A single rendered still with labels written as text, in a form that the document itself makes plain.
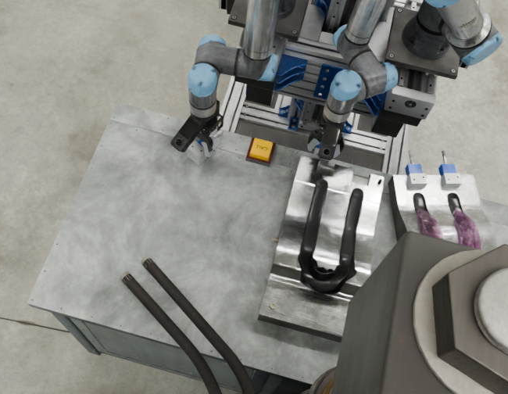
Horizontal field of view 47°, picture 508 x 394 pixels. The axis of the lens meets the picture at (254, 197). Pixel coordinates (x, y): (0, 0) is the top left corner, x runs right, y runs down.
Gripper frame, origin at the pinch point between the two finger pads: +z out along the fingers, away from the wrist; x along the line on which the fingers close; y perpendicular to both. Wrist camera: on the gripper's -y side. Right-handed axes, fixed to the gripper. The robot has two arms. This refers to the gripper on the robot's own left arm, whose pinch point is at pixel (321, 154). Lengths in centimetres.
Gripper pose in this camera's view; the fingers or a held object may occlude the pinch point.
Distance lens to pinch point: 183.0
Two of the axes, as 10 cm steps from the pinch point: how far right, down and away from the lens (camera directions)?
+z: -0.8, 4.3, 9.0
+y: 2.5, -8.6, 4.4
